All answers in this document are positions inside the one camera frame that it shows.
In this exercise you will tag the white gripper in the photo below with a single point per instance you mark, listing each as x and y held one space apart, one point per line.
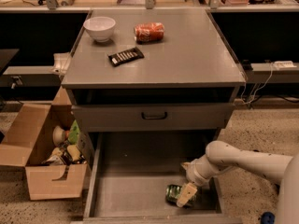
193 173

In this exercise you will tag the crushed green can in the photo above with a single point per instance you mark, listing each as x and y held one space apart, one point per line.
172 192

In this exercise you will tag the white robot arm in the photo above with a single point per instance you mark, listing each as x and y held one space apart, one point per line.
220 157

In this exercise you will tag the open grey drawer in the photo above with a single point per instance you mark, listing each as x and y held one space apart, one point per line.
131 171

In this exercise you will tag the closed grey drawer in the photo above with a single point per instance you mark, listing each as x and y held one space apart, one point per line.
127 118

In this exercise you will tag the grey drawer cabinet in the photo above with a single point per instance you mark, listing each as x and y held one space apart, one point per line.
191 65

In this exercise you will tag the red soda can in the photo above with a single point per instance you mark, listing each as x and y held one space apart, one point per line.
149 32

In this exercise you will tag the green packet in box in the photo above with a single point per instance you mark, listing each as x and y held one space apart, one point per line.
73 133

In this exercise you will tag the white cup in box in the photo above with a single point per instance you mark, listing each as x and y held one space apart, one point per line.
58 135

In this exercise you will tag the black snack bar packet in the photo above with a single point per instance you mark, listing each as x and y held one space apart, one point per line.
126 56

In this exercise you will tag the white power strip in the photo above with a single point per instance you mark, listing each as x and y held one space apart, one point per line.
284 65

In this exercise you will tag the cardboard box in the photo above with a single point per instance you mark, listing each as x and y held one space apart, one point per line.
29 142

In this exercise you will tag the white bowl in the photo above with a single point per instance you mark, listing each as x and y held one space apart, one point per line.
100 29

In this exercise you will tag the black drawer handle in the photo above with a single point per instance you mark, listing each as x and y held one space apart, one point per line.
153 116

